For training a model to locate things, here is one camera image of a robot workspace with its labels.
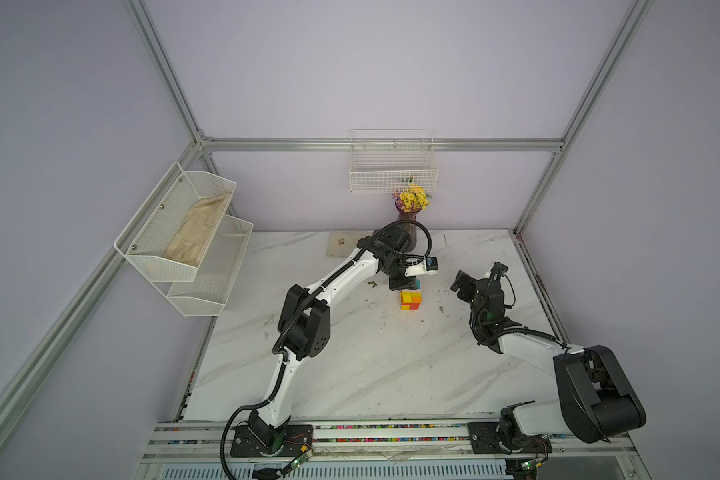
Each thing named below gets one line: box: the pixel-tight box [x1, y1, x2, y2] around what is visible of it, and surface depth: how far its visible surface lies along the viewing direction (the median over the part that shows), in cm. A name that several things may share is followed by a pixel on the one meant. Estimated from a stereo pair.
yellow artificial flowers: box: [392, 184, 432, 213], surface depth 100 cm
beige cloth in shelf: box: [164, 193, 232, 267], surface depth 81 cm
